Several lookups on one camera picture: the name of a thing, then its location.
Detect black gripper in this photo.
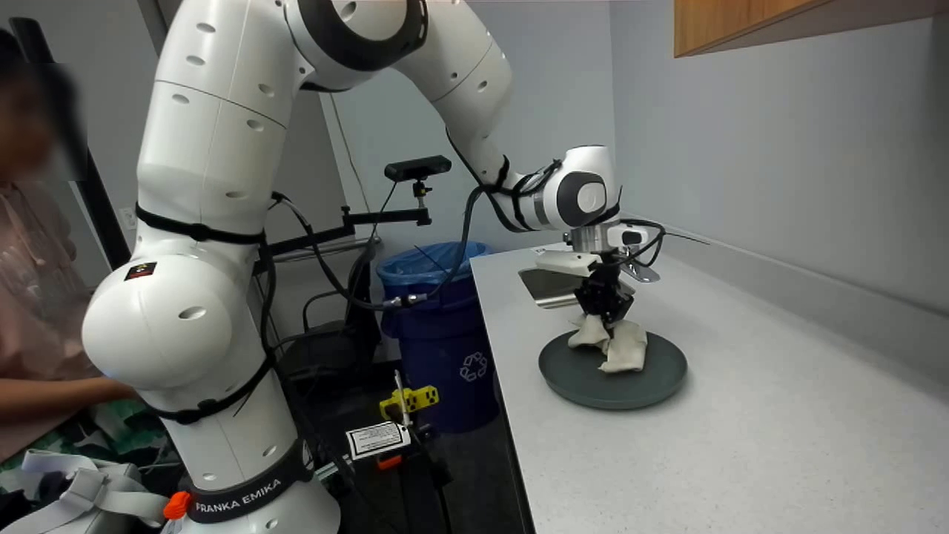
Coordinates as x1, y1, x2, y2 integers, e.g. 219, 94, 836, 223
577, 254, 636, 324

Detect white towel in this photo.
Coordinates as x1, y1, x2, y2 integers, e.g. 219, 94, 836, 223
568, 315, 646, 374

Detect dark green plate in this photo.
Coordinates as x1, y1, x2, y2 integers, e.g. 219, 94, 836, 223
537, 331, 688, 411

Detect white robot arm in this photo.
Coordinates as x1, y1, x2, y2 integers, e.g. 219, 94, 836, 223
80, 0, 624, 534

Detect steel sink basin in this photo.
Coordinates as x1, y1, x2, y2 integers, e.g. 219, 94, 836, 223
519, 266, 581, 306

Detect chrome faucet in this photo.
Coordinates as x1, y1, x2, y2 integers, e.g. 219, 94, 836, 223
624, 228, 658, 282

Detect blue recycling bin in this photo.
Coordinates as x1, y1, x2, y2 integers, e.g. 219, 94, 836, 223
378, 241, 498, 432

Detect yellow clamp with label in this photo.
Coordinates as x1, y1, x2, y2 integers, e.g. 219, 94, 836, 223
344, 377, 443, 471

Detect person in pink shirt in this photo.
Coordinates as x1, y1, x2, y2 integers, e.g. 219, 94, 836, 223
0, 64, 130, 460

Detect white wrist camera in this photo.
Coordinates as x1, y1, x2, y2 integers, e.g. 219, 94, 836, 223
534, 248, 602, 276

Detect black camera on stand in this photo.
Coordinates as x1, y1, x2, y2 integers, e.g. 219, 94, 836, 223
267, 153, 451, 254

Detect wooden wall cabinet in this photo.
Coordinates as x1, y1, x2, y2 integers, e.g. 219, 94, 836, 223
673, 0, 949, 55

